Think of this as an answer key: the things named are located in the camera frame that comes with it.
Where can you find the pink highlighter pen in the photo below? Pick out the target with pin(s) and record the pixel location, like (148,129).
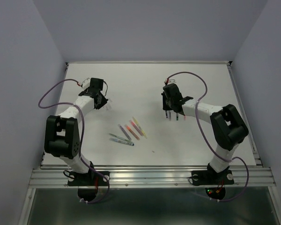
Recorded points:
(136,128)

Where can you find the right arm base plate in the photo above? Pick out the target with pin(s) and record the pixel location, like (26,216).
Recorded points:
(213,181)

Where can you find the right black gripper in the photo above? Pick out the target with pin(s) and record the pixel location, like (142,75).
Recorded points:
(165,107)

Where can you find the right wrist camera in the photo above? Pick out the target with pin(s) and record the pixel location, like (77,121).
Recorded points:
(168,81)

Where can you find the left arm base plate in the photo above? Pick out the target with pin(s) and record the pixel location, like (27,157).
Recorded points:
(92,188)

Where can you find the light purple pen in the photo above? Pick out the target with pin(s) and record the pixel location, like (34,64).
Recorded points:
(125,133)

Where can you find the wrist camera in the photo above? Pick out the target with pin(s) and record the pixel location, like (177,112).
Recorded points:
(168,81)
(86,83)

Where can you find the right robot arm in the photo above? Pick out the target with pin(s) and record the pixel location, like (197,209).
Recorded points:
(227,124)

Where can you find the yellow highlighter pen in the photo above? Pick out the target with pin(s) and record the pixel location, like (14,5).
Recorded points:
(139,127)

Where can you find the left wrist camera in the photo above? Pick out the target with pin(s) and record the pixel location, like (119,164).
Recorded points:
(86,83)

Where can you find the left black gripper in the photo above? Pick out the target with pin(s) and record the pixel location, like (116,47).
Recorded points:
(103,101)

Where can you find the green clear pen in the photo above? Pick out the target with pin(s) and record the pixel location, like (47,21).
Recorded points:
(118,137)

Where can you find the orange red highlighter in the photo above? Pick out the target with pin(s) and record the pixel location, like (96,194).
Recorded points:
(132,132)

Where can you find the aluminium rail frame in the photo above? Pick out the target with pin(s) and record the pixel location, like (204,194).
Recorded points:
(148,181)

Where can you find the blue clear pen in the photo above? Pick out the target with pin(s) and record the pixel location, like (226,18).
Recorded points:
(121,141)

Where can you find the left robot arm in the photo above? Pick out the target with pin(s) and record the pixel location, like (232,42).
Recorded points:
(64,132)

